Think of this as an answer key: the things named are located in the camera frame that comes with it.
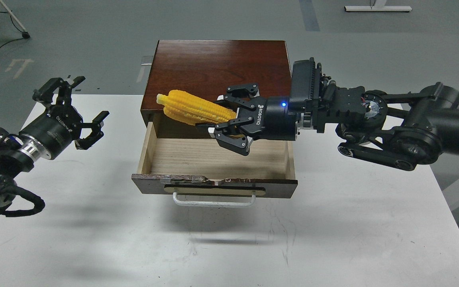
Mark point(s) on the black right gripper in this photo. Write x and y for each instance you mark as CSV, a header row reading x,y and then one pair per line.
x,y
260,118

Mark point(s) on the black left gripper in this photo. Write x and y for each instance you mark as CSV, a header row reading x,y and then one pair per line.
x,y
49,134

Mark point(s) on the yellow corn cob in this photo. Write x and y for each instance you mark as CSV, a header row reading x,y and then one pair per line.
x,y
192,110

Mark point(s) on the wooden drawer with white handle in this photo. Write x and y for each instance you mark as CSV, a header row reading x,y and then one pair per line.
x,y
176,157

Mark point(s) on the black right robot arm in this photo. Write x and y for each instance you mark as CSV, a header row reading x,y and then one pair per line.
x,y
395,130

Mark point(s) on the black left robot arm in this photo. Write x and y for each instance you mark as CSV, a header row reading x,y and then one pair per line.
x,y
14,200

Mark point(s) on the dark wooden cabinet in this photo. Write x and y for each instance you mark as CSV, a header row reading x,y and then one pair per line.
x,y
206,68

